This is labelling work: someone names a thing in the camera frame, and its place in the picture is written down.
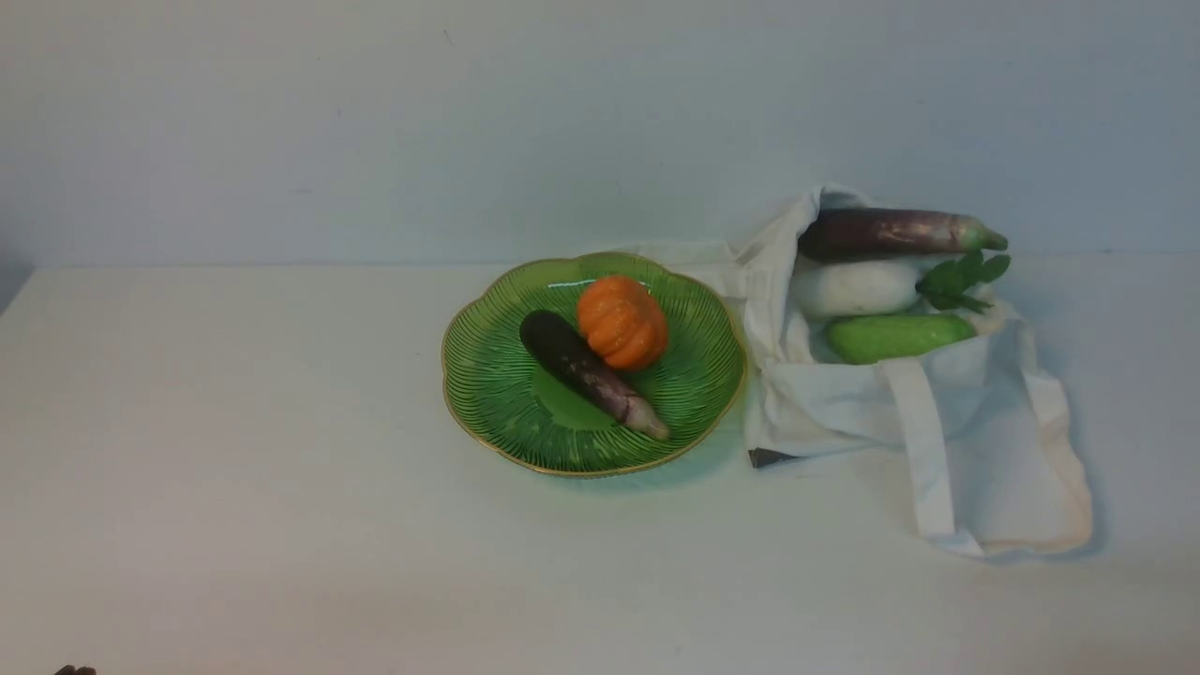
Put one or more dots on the long purple eggplant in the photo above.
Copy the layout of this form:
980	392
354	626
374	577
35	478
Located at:
852	234

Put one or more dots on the white cloth bag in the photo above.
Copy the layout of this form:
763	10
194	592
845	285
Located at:
985	429

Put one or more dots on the green glass plate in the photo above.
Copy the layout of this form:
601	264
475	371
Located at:
504	397

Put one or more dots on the orange pumpkin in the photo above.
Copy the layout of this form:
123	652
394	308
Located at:
622	323

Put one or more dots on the dark purple eggplant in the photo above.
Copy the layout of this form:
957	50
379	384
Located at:
554	343

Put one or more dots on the white radish with leaves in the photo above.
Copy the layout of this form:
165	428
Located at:
828	291

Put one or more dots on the green cucumber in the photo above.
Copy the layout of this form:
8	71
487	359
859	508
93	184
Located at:
866	340

